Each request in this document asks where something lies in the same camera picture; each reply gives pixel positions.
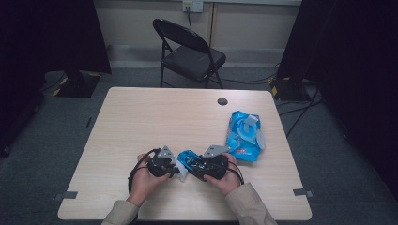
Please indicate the black folding chair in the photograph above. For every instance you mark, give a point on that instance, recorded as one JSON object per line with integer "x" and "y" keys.
{"x": 194, "y": 59}

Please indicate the blue wet wipes pack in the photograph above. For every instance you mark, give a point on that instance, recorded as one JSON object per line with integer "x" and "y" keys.
{"x": 247, "y": 146}

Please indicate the white wall socket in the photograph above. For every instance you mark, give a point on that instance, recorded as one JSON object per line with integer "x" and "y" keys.
{"x": 193, "y": 5}

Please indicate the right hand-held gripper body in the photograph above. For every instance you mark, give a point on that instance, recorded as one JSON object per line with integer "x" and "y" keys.
{"x": 216, "y": 165}

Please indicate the beige wall conduit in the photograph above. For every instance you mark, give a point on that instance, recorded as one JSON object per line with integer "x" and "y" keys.
{"x": 212, "y": 25}

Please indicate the person's right hand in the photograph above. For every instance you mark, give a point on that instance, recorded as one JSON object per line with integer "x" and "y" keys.
{"x": 228, "y": 181}

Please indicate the dark round table grommet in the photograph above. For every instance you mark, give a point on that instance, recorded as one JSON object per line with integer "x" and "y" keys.
{"x": 222, "y": 101}

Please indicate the small black floor strip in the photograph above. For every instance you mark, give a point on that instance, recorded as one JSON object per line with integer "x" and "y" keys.
{"x": 88, "y": 122}

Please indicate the grey tape strip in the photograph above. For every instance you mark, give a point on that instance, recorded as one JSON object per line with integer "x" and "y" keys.
{"x": 302, "y": 192}
{"x": 67, "y": 195}

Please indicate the black curtain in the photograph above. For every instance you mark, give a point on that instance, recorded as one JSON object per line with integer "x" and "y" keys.
{"x": 47, "y": 37}
{"x": 353, "y": 62}

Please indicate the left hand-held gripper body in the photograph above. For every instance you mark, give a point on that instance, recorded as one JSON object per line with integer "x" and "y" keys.
{"x": 159, "y": 165}

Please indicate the person's left hand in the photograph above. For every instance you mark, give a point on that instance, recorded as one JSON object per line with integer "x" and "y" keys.
{"x": 144, "y": 184}

